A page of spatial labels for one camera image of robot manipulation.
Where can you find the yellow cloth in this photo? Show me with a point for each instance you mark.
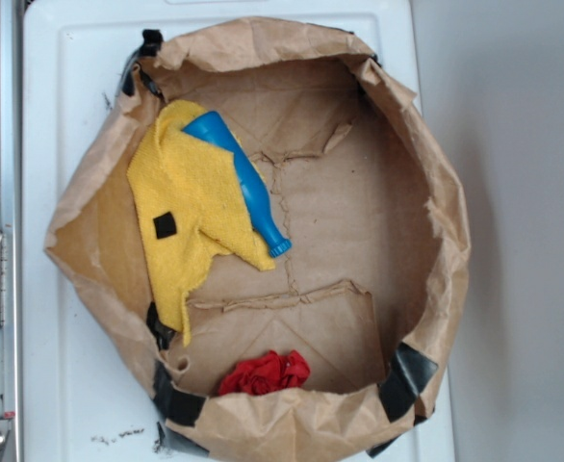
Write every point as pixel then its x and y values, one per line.
pixel 190 209

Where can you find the red crumpled cloth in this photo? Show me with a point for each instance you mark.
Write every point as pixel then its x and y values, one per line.
pixel 267 374

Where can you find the brown paper bag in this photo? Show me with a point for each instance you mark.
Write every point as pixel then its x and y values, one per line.
pixel 372 290

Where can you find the blue plastic bottle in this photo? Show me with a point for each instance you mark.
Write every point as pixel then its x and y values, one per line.
pixel 212 129

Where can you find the white plastic tray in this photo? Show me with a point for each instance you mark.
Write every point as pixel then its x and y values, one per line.
pixel 80 402

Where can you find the aluminium frame rail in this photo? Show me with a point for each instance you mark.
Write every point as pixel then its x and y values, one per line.
pixel 11 369

